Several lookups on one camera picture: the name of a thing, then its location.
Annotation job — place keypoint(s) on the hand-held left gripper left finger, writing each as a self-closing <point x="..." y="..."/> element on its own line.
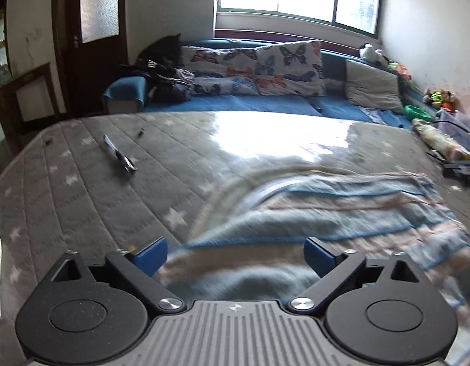
<point x="151" y="255"/>

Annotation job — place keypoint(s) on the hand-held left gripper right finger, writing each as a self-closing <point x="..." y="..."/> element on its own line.
<point x="319" y="255"/>

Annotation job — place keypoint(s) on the blue beige striped knit garment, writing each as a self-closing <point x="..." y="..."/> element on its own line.
<point x="334" y="213"/>

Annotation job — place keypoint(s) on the pile of dark clothes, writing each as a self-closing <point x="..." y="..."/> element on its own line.
<point x="170" y="84"/>

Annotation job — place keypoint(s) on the blue sofa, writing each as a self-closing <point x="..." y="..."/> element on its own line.
<point x="258" y="103"/>

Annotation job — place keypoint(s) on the folded yellow patterned blanket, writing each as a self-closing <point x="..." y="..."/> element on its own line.
<point x="437" y="137"/>

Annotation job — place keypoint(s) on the green bowl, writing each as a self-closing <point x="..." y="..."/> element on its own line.
<point x="416" y="112"/>

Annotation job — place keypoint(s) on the grey pillow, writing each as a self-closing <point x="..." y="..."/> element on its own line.
<point x="372" y="84"/>

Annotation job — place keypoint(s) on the butterfly print pillow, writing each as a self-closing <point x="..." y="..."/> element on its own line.
<point x="212" y="61"/>
<point x="292" y="64"/>

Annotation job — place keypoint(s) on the clear plastic storage box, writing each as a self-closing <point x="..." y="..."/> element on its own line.
<point x="456" y="120"/>

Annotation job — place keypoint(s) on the brown plush toys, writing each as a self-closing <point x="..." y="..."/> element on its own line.
<point x="439" y="99"/>

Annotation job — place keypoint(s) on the green orange toy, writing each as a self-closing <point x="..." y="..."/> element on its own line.
<point x="398" y="70"/>

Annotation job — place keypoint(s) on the black bag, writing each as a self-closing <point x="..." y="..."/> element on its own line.
<point x="162" y="49"/>

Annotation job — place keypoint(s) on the dark wooden door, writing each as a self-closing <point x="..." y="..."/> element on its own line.
<point x="67" y="64"/>

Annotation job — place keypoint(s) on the white plush toy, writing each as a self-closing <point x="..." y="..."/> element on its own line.
<point x="368" y="51"/>

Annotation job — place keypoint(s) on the dark wooden chair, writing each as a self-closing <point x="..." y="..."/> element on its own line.
<point x="29" y="74"/>

